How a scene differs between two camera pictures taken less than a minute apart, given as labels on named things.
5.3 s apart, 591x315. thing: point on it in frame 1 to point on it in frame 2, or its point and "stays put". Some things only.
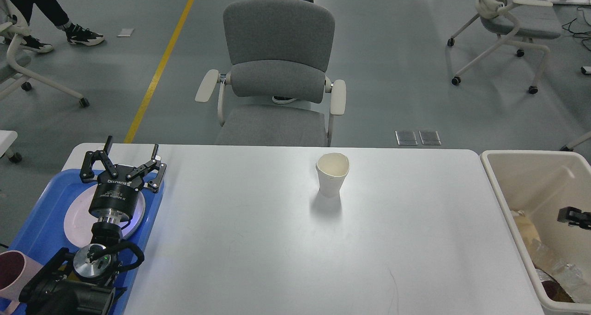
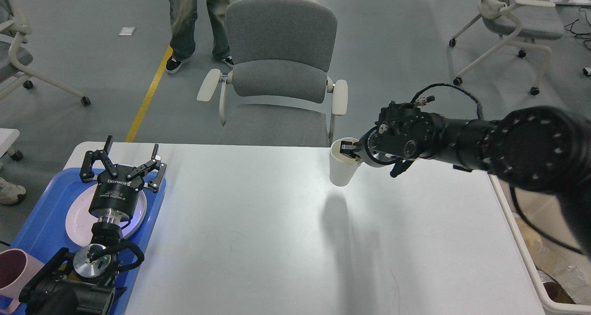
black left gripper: x=113 y=198 stays put
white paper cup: x=332 y=168 to x=343 y=167
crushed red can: x=552 y=288 stays put
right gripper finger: x=575 y=217 to x=386 y=142
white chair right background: x=516 y=23 stays put
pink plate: x=79 y=221 stays put
